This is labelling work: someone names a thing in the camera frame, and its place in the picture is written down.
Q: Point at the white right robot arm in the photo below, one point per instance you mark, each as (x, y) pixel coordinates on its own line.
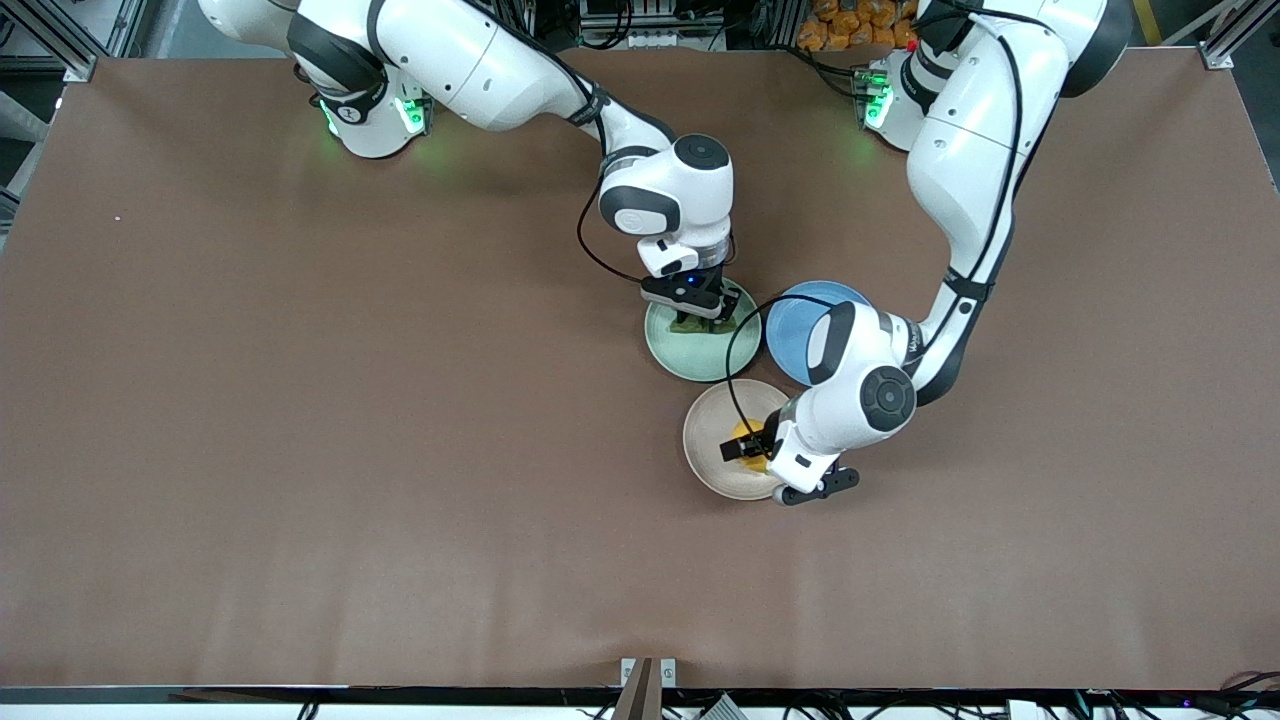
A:
(470, 60)

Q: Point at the beige plate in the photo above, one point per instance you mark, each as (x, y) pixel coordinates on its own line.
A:
(708, 450)

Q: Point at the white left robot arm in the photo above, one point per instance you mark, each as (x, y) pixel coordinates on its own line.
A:
(980, 150)

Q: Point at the aluminium frame profile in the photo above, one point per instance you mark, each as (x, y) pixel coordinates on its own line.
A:
(60, 40)
(1232, 40)

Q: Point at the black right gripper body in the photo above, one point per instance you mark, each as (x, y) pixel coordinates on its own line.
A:
(712, 279)

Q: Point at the yellow lemon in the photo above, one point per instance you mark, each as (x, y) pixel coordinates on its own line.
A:
(745, 435)

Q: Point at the green lettuce leaf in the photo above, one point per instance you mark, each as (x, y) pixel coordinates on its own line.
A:
(706, 326)

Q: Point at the blue plate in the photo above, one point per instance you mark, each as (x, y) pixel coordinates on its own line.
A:
(792, 330)

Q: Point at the light green plate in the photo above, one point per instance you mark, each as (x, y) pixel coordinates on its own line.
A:
(690, 355)

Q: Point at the metal table edge bracket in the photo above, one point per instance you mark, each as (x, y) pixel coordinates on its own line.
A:
(648, 675)

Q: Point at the orange snack bags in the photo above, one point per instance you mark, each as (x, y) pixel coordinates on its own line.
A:
(860, 25)

